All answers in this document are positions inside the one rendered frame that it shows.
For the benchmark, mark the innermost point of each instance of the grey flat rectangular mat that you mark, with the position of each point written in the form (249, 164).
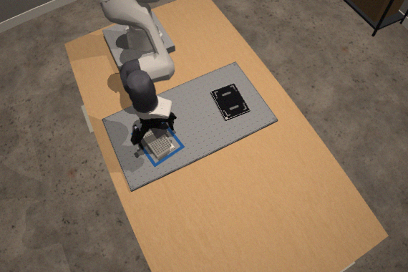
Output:
(200, 125)

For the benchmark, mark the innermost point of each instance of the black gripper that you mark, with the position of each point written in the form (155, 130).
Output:
(140, 130)

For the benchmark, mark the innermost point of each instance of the blue tape rectangle outline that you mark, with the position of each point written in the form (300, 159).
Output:
(179, 142)

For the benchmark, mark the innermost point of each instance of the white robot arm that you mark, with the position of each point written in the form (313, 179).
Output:
(154, 68)

